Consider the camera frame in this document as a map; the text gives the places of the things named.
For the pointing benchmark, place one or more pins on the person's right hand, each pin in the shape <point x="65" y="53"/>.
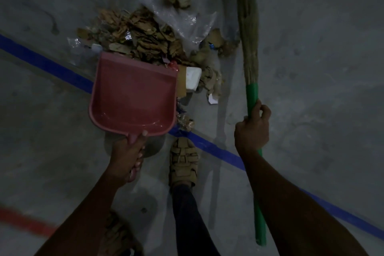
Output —
<point x="251" y="135"/>

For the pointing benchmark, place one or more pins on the person's left hand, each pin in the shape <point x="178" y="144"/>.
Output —
<point x="124" y="156"/>

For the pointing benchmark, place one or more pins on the person's left thumb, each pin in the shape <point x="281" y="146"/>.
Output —
<point x="140" y="138"/>

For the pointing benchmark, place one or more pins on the person's right thumb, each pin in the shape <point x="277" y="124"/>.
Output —
<point x="255" y="108"/>

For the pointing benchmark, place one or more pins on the pink plastic dustpan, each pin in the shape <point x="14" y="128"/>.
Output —
<point x="134" y="96"/>

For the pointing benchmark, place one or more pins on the person's left forearm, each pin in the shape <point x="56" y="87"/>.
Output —
<point x="78" y="216"/>

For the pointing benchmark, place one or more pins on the person's right forearm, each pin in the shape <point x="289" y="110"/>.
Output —
<point x="295" y="207"/>

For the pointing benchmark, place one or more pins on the white paper scrap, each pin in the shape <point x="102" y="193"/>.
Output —
<point x="212" y="99"/>

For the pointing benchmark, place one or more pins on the crumpled clear plastic wrapper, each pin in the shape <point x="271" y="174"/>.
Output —
<point x="185" y="121"/>

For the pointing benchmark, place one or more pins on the tan sandal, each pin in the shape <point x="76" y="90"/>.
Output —
<point x="120" y="234"/>
<point x="183" y="161"/>

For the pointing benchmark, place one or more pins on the blue floor tape line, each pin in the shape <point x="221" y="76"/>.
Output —
<point x="192" y="135"/>

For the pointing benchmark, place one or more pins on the white foam block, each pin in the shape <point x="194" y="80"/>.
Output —
<point x="193" y="78"/>

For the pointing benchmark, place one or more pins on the person's dark trouser leg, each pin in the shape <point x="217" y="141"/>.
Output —
<point x="190" y="222"/>

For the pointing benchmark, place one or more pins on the pile of dry brown leaves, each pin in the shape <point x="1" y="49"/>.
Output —
<point x="156" y="36"/>

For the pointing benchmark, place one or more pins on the clear plastic bag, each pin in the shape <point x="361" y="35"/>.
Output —
<point x="177" y="15"/>

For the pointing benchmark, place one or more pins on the red floor tape line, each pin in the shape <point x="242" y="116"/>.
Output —
<point x="25" y="219"/>

